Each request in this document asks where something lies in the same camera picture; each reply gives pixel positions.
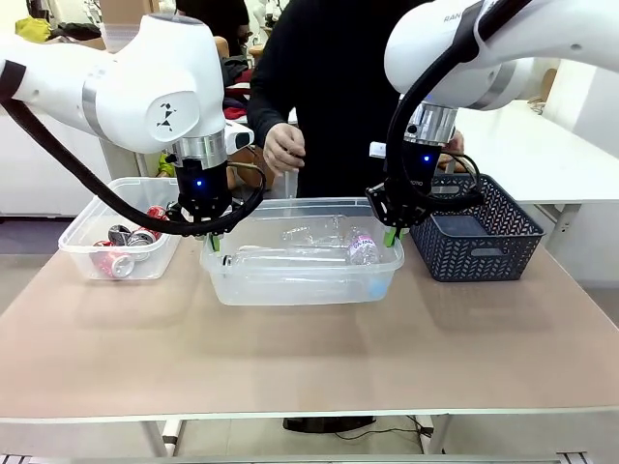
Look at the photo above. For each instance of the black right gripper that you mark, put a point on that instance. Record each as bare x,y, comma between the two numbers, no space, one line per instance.
421,169

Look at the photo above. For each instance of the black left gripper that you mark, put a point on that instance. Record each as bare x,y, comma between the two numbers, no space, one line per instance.
200,191

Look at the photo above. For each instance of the clear bottle with pink label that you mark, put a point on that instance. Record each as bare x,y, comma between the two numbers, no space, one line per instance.
362,246

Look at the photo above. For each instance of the silver top drink can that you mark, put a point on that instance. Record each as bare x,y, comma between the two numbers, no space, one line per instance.
145,237
119,234

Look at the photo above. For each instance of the crushed clear plastic bottle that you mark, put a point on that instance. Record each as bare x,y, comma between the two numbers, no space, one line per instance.
309,232

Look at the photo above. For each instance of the large clear plastic bin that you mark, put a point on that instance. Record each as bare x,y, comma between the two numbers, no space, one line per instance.
290,290

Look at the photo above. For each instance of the small clear plastic bin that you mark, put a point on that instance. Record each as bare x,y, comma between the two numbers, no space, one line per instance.
79,251

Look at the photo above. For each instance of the person's right forearm black sleeve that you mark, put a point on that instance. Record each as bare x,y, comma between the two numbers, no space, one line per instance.
263,106

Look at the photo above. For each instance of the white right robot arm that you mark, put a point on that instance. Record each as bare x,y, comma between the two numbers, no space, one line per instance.
425,43

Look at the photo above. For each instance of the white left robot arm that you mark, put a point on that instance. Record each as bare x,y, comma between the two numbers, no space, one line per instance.
145,87

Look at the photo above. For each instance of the dark blue woven plastic basket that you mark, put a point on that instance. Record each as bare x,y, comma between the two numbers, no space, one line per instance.
483,261

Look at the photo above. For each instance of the person's left hand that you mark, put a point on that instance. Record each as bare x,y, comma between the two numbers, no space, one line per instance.
455,144

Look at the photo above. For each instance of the person's right hand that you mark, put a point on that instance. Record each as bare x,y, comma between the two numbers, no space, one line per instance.
283,147

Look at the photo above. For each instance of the red drink can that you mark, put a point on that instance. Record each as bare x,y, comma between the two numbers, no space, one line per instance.
104,245
116,267
157,212

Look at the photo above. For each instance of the light blue bottle cap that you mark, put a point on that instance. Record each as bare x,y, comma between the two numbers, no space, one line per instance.
377,288

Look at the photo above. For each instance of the long clear plastic bottle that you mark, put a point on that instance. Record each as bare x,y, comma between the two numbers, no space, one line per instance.
285,261

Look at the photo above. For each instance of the yellow green cloth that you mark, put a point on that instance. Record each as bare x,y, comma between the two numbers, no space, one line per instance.
165,166

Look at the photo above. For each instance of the person's black sweater torso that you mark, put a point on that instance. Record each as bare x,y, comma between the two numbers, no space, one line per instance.
338,96

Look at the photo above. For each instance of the pile of dark red clothes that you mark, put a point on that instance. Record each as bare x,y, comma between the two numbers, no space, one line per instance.
238,92

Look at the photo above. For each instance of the white side table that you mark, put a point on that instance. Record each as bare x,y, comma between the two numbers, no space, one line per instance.
556,154

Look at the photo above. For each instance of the wooden mannequin part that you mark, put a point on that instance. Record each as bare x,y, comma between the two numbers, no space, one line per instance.
221,47

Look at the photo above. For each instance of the white table leg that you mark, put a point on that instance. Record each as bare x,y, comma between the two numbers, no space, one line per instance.
159,437
435,434

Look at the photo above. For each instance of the brown cardboard cutout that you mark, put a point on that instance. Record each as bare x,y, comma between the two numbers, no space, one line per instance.
549,86

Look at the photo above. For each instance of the black floor base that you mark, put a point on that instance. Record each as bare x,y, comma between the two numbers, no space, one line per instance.
324,424

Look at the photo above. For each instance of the background person in black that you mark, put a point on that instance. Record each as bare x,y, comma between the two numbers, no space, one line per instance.
227,21

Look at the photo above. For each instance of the stack of translucent plastic tubs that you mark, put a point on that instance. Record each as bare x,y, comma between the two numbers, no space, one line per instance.
109,37

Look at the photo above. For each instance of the yellow bag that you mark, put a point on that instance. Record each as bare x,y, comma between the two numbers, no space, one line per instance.
26,25

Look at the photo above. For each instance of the right arm white wrist camera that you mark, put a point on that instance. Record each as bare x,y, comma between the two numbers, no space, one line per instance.
377,149

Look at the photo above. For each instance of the arm white wrist camera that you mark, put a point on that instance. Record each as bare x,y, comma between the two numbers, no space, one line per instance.
377,149
239,137

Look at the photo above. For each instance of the left arm white wrist camera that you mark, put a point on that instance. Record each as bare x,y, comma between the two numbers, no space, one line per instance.
239,137

